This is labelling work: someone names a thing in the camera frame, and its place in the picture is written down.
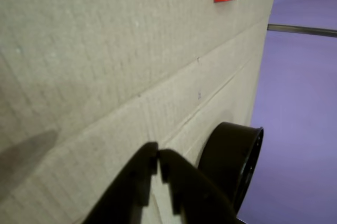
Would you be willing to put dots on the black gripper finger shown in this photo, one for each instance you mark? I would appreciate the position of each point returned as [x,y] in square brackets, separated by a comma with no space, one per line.
[126,187]
[194,195]

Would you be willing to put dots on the black round plastic bowl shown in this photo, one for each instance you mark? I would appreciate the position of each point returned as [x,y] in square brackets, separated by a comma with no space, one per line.
[223,150]

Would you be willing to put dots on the brown corrugated cardboard sheet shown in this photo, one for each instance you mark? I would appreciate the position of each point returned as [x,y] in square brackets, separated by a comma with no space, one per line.
[105,50]

